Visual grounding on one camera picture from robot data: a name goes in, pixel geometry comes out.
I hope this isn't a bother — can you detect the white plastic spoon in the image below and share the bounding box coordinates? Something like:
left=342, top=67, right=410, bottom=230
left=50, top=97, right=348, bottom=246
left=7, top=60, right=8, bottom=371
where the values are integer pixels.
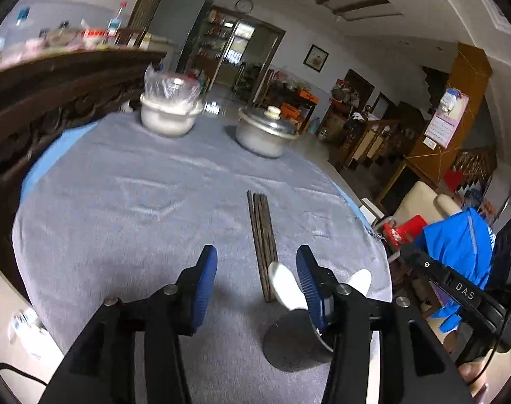
left=268, top=262, right=308, bottom=311
left=345, top=268, right=372, bottom=296

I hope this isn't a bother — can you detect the dark chopstick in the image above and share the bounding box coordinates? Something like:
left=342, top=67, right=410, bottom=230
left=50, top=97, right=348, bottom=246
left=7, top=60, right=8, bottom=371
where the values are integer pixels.
left=261, top=193, right=279, bottom=299
left=254, top=193, right=273, bottom=303
left=246, top=190, right=272, bottom=303
left=256, top=193, right=276, bottom=303

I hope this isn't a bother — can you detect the dark metal utensil cup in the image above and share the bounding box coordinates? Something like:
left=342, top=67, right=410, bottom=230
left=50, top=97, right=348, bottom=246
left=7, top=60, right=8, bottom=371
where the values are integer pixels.
left=262, top=309, right=332, bottom=372

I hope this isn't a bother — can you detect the person right hand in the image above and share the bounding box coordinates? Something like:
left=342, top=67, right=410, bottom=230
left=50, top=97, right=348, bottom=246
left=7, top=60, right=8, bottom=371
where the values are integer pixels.
left=458, top=359, right=489, bottom=398

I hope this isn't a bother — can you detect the blue cloth garment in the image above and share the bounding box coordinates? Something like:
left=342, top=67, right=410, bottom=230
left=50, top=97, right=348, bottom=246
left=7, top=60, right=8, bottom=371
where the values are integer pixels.
left=413, top=208, right=495, bottom=334

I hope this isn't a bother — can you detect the small white step stool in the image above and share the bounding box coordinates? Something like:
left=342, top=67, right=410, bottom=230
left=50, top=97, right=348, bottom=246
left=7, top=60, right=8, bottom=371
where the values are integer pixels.
left=359, top=198, right=385, bottom=226

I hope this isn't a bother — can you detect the red child chair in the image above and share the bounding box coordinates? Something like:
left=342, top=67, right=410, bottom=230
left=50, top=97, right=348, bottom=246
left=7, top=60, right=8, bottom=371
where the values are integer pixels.
left=382, top=214, right=427, bottom=248

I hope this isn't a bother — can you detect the grey tablecloth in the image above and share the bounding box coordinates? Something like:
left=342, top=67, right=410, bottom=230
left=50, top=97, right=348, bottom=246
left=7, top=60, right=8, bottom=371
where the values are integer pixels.
left=12, top=114, right=392, bottom=403

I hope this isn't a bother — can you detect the cream sofa armchair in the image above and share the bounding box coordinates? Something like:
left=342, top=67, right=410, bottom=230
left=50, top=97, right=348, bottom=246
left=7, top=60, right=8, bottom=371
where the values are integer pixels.
left=393, top=180, right=462, bottom=225

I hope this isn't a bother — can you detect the aluminium pot with lid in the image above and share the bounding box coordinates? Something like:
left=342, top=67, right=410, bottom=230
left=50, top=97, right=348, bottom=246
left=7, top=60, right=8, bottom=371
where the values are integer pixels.
left=235, top=106, right=299, bottom=159

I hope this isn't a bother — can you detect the dark wooden side table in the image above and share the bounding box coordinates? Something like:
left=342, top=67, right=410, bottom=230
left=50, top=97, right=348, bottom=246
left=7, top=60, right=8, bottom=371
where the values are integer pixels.
left=255, top=81, right=319, bottom=134

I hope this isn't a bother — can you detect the white bowl with plastic bag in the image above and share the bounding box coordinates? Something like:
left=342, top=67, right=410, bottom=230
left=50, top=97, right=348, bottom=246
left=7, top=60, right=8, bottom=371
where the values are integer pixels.
left=140, top=65, right=203, bottom=137

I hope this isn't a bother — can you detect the blue round table cover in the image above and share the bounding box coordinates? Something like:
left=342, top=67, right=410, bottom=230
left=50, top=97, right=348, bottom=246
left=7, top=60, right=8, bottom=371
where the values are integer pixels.
left=19, top=121, right=99, bottom=204

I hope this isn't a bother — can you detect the framed flower picture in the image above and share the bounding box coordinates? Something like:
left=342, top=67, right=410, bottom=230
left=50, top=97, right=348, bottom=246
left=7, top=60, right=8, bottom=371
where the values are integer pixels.
left=303, top=45, right=329, bottom=72

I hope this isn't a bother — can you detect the carved dark wooden sideboard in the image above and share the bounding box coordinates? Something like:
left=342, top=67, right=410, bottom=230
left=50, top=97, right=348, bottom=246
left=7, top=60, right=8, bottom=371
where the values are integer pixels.
left=0, top=48, right=164, bottom=296

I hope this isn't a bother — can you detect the red white ceramic bowl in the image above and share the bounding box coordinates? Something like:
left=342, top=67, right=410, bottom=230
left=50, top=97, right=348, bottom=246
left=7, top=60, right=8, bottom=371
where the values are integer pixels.
left=81, top=29, right=108, bottom=47

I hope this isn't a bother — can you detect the clear plastic water bottle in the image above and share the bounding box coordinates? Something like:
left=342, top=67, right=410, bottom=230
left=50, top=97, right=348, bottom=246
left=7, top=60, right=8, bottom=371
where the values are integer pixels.
left=107, top=1, right=127, bottom=37

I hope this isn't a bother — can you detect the grey refrigerator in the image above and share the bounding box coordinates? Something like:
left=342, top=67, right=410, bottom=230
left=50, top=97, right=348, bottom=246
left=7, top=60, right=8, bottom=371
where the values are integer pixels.
left=148, top=0, right=212, bottom=73

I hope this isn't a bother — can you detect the teal thermos bottle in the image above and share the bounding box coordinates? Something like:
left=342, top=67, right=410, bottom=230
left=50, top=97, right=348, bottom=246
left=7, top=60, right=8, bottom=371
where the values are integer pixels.
left=15, top=6, right=30, bottom=27

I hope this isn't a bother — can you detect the pink wall calendar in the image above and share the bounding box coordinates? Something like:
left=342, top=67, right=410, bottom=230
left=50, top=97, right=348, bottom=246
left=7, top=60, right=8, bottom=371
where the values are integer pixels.
left=423, top=88, right=469, bottom=149

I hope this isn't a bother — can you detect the round wall clock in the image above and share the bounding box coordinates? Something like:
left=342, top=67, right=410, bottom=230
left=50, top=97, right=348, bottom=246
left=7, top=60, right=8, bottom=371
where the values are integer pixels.
left=234, top=0, right=254, bottom=14

